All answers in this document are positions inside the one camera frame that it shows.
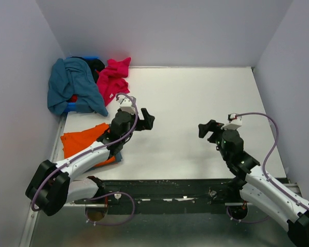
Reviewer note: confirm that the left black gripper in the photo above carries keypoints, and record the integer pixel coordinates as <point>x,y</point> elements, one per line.
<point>147,123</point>

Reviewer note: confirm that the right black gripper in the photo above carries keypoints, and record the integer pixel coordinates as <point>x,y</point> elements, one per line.
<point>211,125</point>

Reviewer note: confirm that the grey blue t shirt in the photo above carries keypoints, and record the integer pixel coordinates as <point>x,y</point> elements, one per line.
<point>118,157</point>

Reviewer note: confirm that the orange t shirt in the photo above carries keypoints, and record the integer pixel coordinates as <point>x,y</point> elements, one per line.
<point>74,142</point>

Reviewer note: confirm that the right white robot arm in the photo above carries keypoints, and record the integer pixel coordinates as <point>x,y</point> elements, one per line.
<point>256,185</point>

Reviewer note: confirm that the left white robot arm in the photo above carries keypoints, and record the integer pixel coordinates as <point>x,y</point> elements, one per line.
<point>55,184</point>

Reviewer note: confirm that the magenta pink t shirt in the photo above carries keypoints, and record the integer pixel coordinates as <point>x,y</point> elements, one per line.
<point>111,79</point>

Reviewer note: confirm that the black t shirt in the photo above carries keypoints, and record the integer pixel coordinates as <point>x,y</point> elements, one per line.
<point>95,65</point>

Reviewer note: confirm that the blue plastic bin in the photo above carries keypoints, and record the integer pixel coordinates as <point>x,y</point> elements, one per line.
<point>71,106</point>

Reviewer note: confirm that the teal blue t shirt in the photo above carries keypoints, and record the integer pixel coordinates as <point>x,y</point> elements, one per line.
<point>73,77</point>

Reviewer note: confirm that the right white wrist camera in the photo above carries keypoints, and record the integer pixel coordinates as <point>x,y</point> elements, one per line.
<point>234,122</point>

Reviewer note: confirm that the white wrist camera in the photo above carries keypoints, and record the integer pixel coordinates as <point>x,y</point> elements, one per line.
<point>126,104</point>
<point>234,122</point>

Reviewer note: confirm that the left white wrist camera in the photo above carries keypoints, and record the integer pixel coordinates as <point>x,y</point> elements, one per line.
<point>126,104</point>

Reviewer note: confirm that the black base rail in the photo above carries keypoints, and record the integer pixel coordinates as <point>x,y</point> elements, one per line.
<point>157,197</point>

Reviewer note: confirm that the aluminium frame rail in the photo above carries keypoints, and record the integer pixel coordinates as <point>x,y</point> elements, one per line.
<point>293,187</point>

